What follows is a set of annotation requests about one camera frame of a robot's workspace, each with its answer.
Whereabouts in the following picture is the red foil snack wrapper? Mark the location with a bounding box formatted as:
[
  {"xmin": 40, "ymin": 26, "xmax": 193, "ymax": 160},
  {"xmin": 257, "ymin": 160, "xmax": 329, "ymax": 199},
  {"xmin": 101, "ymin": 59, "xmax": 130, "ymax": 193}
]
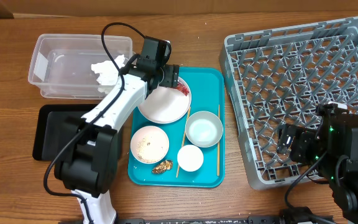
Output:
[{"xmin": 175, "ymin": 82, "xmax": 189, "ymax": 96}]

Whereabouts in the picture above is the grey-green bowl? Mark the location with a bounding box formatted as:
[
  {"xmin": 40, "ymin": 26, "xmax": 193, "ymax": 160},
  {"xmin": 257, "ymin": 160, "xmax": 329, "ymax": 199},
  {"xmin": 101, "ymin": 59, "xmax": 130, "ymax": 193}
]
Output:
[{"xmin": 185, "ymin": 111, "xmax": 223, "ymax": 147}]

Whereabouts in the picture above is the pink bowl with rice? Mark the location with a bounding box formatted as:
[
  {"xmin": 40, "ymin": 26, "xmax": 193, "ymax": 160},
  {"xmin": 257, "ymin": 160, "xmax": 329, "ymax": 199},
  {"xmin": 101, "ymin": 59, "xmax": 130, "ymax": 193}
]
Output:
[{"xmin": 130, "ymin": 126, "xmax": 170, "ymax": 164}]

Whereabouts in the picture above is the small white cup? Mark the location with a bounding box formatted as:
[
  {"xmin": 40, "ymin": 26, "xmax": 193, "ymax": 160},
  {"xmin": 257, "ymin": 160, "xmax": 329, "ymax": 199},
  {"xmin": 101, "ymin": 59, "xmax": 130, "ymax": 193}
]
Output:
[{"xmin": 177, "ymin": 145, "xmax": 204, "ymax": 172}]

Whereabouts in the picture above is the brown food scrap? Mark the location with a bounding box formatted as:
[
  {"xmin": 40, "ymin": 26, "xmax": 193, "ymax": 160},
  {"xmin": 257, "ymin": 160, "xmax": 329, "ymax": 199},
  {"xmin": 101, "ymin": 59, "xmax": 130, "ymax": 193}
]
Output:
[{"xmin": 152, "ymin": 160, "xmax": 173, "ymax": 174}]

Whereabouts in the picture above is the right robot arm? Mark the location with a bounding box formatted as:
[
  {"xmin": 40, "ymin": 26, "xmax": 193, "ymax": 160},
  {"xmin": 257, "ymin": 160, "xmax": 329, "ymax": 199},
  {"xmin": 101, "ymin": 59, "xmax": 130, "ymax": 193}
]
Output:
[{"xmin": 277, "ymin": 101, "xmax": 358, "ymax": 223}]

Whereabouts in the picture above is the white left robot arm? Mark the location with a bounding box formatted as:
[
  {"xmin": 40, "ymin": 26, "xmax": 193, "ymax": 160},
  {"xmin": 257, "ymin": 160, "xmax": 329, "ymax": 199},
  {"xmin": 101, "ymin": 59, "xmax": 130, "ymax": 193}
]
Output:
[{"xmin": 47, "ymin": 65, "xmax": 179, "ymax": 223}]

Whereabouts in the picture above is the grey dishwasher rack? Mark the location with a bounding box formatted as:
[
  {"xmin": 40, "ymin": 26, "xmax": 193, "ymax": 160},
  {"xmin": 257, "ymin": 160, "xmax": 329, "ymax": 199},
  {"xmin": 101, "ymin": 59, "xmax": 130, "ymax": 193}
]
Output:
[{"xmin": 219, "ymin": 17, "xmax": 358, "ymax": 190}]

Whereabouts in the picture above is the clear plastic waste bin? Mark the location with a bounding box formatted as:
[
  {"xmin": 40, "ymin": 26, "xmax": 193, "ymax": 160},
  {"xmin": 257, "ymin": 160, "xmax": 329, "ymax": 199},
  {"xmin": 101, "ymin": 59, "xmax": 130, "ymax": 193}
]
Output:
[{"xmin": 27, "ymin": 33, "xmax": 137, "ymax": 100}]

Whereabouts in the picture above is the large white plate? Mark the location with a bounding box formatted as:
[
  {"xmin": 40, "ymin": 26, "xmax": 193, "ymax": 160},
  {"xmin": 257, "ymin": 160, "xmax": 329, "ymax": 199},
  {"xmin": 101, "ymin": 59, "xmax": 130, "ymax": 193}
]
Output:
[{"xmin": 138, "ymin": 77, "xmax": 191, "ymax": 124}]

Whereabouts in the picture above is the teal serving tray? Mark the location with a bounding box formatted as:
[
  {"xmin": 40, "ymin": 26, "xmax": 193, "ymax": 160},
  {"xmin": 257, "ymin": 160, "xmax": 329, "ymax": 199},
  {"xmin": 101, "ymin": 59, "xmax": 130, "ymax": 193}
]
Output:
[{"xmin": 127, "ymin": 67, "xmax": 225, "ymax": 188}]

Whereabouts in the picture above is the crumpled white paper napkin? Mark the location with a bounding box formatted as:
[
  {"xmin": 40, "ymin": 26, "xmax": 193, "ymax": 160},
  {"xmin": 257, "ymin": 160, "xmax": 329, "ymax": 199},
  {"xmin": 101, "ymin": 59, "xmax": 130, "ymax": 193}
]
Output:
[{"xmin": 91, "ymin": 60, "xmax": 119, "ymax": 94}]

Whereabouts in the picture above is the right wooden chopstick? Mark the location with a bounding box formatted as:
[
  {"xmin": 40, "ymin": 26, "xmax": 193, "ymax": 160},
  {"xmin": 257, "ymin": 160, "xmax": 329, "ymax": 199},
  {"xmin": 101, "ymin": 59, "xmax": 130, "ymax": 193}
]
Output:
[{"xmin": 216, "ymin": 105, "xmax": 221, "ymax": 176}]

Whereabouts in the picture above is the wooden chopstick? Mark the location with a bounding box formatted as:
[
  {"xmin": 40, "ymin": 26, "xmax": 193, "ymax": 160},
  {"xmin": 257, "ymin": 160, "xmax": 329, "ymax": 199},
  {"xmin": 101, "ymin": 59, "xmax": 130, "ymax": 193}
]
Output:
[
  {"xmin": 216, "ymin": 105, "xmax": 221, "ymax": 176},
  {"xmin": 175, "ymin": 107, "xmax": 191, "ymax": 178}
]

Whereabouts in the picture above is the left wooden chopstick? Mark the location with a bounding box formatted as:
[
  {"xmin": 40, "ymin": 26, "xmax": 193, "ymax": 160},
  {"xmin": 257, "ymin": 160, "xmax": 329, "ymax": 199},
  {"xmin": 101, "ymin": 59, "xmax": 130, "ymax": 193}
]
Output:
[{"xmin": 175, "ymin": 107, "xmax": 191, "ymax": 178}]

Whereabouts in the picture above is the black rectangular tray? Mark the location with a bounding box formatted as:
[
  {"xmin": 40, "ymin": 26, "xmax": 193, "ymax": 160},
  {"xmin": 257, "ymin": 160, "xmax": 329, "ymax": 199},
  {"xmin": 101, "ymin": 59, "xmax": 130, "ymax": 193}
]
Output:
[{"xmin": 32, "ymin": 103, "xmax": 124, "ymax": 162}]

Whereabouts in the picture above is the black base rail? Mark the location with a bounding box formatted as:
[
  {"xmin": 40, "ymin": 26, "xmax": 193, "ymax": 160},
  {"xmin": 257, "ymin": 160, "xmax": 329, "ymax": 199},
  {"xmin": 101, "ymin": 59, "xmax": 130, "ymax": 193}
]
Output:
[{"xmin": 116, "ymin": 215, "xmax": 295, "ymax": 224}]

